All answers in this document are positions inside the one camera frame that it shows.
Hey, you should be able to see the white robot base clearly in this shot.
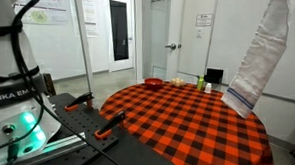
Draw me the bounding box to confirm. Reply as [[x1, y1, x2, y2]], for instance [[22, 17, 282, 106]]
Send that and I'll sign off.
[[0, 0, 61, 165]]

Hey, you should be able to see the orange black clamp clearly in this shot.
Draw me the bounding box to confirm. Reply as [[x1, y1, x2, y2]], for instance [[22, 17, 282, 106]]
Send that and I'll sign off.
[[64, 92, 94, 112], [94, 111, 126, 140]]

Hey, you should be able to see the orange black checkered tablecloth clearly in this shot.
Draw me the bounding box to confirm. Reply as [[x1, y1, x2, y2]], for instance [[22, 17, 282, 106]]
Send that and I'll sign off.
[[100, 82, 274, 165]]

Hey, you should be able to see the black box on wall ledge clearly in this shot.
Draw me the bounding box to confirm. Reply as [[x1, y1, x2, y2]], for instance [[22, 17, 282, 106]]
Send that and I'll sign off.
[[204, 68, 224, 84]]

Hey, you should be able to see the green bottle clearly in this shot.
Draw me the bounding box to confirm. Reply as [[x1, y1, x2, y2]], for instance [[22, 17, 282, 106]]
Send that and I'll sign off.
[[196, 76, 205, 91]]

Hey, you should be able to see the white door with handle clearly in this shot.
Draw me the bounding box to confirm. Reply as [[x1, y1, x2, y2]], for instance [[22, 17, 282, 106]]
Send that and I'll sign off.
[[166, 0, 217, 80]]

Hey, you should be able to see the near orange black clamp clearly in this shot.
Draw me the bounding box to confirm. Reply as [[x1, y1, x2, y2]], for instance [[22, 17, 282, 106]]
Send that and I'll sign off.
[[94, 111, 126, 140]]

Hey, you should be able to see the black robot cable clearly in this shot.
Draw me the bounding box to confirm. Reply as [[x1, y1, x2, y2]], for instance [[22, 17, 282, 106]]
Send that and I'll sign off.
[[3, 0, 135, 165]]

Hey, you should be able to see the black perforated mounting board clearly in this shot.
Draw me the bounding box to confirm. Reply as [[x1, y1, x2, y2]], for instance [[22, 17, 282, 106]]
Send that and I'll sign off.
[[39, 93, 174, 165]]

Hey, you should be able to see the far orange black clamp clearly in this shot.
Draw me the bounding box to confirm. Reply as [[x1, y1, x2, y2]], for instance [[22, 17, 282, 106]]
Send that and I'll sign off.
[[64, 92, 94, 112]]

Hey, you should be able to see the paper sign on door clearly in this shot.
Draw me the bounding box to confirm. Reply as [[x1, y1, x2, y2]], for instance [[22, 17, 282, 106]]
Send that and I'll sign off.
[[195, 14, 213, 27]]

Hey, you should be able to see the wall poster left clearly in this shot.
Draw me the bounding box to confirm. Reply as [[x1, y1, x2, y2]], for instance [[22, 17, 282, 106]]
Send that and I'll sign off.
[[14, 0, 67, 25]]

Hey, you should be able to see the dark glass door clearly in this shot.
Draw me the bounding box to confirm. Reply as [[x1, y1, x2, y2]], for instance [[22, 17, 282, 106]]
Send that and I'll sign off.
[[109, 0, 129, 61]]

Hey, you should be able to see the small white bottle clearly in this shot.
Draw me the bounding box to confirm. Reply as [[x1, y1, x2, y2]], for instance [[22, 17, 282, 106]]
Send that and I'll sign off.
[[204, 83, 211, 93]]

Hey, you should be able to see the red bowl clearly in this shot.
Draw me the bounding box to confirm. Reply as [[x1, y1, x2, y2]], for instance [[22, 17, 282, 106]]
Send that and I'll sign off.
[[144, 78, 164, 90]]

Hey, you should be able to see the white towel with blue stripes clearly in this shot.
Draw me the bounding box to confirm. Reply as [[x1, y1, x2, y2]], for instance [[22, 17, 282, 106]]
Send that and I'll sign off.
[[221, 0, 295, 119]]

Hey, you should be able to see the metal frame post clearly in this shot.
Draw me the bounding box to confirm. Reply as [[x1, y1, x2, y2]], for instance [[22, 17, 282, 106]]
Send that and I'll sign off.
[[74, 0, 93, 91]]

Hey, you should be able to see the clear pack of eggs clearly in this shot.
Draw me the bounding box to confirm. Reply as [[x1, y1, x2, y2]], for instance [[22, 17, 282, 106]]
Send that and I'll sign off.
[[171, 78, 186, 88]]

